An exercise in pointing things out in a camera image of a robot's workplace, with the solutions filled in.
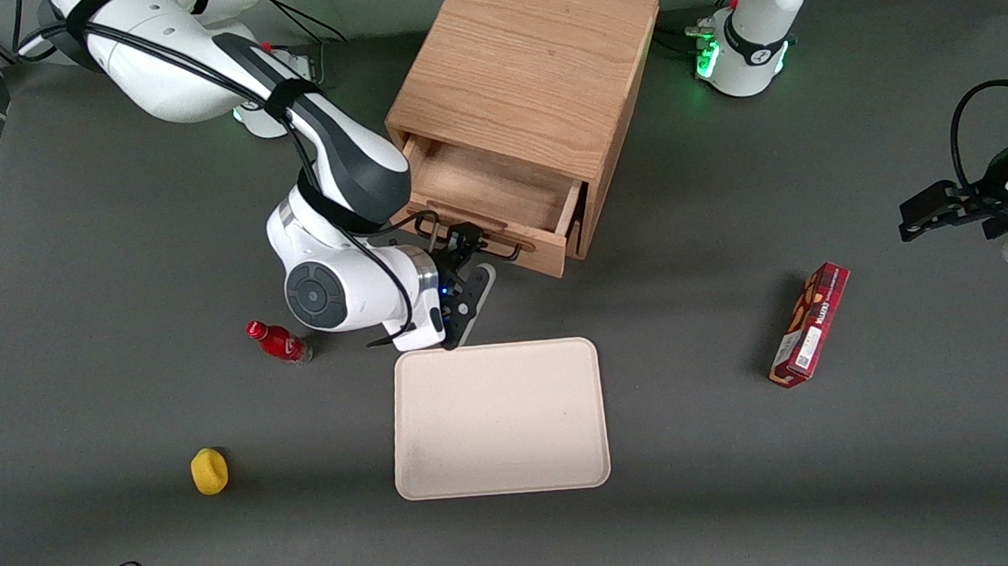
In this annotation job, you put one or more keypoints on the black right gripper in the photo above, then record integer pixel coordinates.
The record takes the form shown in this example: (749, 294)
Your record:
(453, 257)

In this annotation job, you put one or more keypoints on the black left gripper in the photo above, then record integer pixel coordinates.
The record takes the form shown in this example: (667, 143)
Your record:
(995, 178)

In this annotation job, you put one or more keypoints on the wooden drawer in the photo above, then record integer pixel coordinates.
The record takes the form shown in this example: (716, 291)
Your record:
(480, 179)

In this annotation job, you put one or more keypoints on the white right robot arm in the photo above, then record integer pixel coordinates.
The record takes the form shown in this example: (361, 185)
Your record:
(158, 68)

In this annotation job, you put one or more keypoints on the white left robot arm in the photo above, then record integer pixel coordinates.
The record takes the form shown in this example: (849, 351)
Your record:
(760, 35)

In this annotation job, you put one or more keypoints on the wooden drawer cabinet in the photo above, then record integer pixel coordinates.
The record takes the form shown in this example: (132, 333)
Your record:
(525, 54)

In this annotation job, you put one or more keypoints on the red snack box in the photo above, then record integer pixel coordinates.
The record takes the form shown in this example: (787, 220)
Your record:
(808, 326)

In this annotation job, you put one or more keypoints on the beige rectangular tray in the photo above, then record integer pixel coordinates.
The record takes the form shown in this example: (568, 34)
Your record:
(499, 419)

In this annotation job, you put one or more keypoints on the red plastic bottle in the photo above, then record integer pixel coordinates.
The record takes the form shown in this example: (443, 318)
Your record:
(280, 342)

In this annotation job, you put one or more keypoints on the yellow sponge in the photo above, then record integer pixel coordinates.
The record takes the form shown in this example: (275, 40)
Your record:
(209, 472)

